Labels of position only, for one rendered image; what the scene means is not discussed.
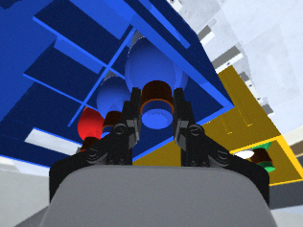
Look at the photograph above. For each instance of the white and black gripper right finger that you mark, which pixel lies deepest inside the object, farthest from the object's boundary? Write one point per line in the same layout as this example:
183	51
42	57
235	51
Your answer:
198	150

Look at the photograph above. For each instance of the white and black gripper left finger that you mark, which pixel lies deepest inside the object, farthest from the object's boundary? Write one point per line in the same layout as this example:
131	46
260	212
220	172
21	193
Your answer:
113	149

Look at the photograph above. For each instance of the red bottle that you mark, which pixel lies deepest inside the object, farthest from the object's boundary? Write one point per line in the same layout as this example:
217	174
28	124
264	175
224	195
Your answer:
90	127

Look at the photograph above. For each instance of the green bottle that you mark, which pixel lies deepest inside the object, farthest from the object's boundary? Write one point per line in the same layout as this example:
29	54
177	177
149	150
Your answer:
261	157

